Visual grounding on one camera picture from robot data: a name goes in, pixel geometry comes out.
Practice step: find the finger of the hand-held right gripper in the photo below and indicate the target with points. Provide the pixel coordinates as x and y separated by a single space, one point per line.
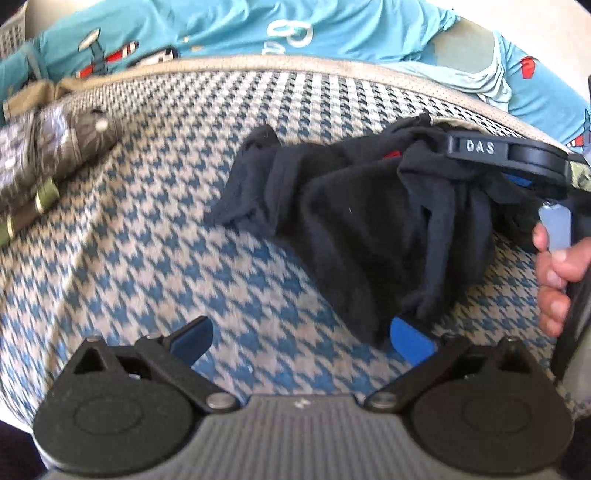
517 180

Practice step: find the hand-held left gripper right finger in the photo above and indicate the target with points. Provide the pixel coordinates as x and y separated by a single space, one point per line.
411 341

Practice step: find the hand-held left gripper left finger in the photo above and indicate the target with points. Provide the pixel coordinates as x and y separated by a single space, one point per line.
194 339

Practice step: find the black t-shirt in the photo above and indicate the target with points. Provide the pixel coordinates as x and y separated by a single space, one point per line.
351 221

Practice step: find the person's right hand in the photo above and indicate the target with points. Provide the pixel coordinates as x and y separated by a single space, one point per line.
572 265

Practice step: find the light blue cloth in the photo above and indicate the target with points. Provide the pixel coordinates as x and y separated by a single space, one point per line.
501 87

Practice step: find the houndstooth bed mat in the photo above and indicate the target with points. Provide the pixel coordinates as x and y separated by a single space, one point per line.
161 258

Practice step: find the grey padded bed board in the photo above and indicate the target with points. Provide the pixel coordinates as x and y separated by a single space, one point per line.
466 48

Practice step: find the green striped folded garment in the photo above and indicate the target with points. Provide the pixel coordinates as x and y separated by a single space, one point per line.
44 196

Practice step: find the grey floral folded garment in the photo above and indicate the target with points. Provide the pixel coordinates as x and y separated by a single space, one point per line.
55 138

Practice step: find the blue cartoon print bed sheet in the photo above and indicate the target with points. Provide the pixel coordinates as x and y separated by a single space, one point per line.
221 27

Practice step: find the teal triangle print cloth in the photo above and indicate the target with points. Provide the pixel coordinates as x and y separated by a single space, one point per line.
14 69

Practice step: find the white perforated plastic basket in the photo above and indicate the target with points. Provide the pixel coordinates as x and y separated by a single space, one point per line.
11 37

